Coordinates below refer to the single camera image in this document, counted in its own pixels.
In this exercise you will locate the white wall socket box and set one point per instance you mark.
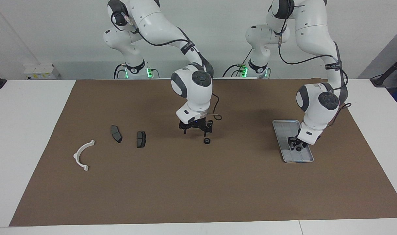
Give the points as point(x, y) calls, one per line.
point(41, 71)

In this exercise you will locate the small black bearing gear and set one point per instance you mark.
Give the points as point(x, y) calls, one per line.
point(298, 148)

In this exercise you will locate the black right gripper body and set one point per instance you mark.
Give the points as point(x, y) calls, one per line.
point(196, 125)

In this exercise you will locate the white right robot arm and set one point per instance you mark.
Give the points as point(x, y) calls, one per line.
point(191, 88)

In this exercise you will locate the short dark brake pad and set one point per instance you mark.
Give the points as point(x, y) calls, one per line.
point(141, 139)

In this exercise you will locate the brown table mat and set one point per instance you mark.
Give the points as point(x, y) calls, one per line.
point(198, 182)

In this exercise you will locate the long dark brake pad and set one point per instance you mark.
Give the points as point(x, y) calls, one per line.
point(116, 133)

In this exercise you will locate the silver metal tray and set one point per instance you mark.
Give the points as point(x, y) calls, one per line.
point(283, 130)

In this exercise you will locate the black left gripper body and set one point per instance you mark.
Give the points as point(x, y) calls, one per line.
point(299, 140)

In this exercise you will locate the large black bearing gear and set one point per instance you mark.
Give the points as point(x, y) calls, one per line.
point(206, 141)

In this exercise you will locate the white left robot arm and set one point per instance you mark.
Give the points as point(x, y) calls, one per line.
point(316, 104)

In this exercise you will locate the black stand with pole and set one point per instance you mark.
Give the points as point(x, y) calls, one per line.
point(378, 81)

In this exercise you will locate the white semicircular bracket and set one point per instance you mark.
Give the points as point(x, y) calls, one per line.
point(86, 168)

